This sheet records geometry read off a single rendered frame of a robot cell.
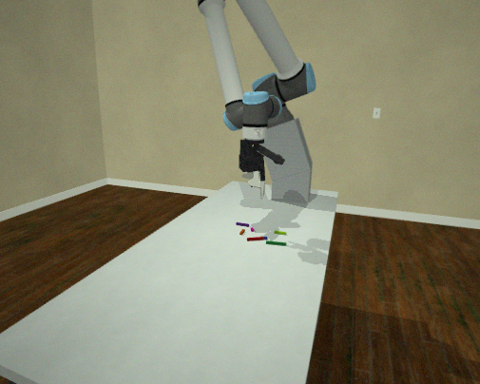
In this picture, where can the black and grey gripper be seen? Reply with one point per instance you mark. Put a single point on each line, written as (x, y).
(252, 162)

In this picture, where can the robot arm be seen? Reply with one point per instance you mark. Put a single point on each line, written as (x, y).
(251, 111)

